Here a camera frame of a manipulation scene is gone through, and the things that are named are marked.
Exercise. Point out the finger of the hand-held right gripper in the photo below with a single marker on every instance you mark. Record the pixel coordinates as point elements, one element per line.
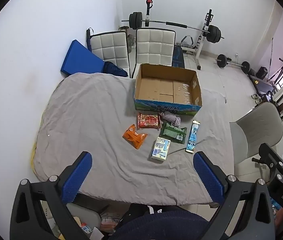
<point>269,156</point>

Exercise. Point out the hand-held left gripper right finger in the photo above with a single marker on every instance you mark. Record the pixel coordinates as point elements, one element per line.
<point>209,177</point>

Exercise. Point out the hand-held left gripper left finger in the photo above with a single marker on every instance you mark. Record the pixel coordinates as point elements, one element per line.
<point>77,177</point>

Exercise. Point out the long light blue packet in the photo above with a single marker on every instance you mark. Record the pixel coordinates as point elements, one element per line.
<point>192,137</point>

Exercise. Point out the white blue tissue pack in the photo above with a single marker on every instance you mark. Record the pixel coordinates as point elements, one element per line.
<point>160,150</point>

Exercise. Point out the green snack packet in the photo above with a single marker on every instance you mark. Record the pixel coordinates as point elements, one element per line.
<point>172,132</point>

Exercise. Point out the orange snack packet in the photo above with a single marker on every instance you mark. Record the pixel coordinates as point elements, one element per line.
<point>134,137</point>

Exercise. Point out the pink cloth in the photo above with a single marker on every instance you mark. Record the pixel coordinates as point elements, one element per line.
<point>170,117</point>

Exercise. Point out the red snack packet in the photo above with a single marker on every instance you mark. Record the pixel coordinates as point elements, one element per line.
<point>149,120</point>

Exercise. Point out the cardboard box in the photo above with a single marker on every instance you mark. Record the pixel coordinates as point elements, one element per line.
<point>166,87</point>

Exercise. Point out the grey plastic chair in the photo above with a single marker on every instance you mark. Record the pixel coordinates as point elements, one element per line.
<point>256,125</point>

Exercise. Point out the white shoe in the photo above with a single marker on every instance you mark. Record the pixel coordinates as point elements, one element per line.
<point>254,96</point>
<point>258,101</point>

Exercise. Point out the grey table cloth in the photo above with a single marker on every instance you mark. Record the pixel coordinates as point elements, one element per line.
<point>89,120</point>

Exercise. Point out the person's dark clothing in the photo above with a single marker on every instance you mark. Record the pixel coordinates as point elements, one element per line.
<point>161,225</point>

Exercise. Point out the black speaker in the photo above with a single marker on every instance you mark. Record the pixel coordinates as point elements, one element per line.
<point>262,72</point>

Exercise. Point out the short barbell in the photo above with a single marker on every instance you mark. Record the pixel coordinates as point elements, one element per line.
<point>222,60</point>

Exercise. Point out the dark blue jacket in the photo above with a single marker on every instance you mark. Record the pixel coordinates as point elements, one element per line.
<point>112,70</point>

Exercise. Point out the blue foam mat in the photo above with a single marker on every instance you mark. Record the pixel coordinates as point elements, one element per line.
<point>81,60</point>

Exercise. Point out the black blue weight bench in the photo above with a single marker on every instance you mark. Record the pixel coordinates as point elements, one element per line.
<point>177,57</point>

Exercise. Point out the white barbell rack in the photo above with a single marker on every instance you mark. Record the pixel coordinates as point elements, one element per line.
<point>201,45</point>

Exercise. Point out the white quilted chair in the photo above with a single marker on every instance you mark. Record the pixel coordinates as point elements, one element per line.
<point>109,50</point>
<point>154,47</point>

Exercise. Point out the long barbell with black plates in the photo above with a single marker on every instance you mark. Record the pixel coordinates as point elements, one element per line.
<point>136,20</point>

